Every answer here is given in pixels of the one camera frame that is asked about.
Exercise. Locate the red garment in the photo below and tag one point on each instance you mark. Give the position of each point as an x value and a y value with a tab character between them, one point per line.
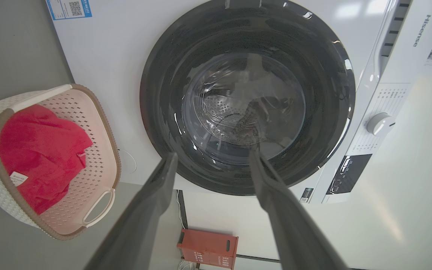
43	150

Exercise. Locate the white garment tag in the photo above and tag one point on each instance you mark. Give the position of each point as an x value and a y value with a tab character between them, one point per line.
18	178

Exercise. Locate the round dark glass washer door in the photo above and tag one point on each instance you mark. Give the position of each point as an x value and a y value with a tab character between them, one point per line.
313	112

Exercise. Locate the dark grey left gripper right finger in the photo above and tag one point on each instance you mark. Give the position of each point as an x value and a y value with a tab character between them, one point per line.
291	225

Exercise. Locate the red plastic box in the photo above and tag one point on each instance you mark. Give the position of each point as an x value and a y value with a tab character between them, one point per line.
206	247

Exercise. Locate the black washer display panel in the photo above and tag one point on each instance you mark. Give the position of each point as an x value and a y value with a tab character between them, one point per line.
349	173

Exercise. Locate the white front-load washing machine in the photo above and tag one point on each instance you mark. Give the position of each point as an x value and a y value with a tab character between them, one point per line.
111	75

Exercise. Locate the white perforated laundry basket brown rim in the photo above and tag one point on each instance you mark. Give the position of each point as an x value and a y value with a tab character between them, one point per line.
99	157

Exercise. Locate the blue energy label sticker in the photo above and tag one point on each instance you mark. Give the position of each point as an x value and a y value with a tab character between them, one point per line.
69	8

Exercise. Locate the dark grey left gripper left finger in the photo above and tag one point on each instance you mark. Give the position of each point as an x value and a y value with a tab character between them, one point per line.
141	221

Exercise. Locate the round white filter cover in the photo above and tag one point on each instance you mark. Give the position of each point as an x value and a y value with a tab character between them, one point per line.
130	161

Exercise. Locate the small black washer sticker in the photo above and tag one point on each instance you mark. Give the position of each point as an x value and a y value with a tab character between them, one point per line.
306	195

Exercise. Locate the white round control knob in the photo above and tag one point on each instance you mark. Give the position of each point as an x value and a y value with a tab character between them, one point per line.
379	123

